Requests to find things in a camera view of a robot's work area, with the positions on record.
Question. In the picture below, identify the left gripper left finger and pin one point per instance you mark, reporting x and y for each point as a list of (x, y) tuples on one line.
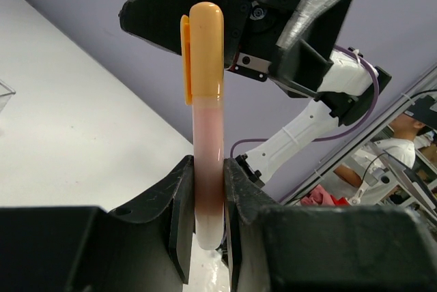
[(142, 245)]

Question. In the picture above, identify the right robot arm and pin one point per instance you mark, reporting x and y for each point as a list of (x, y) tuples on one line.
[(346, 97)]

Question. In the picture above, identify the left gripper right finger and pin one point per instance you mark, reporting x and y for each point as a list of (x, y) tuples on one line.
[(272, 247)]

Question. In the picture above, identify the orange highlighter pen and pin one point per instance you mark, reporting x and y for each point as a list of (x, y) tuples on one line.
[(208, 149)]

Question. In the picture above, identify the person in white shirt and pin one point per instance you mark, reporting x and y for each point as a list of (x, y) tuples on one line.
[(364, 183)]

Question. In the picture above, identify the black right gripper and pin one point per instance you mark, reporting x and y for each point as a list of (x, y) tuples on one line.
[(303, 34)]

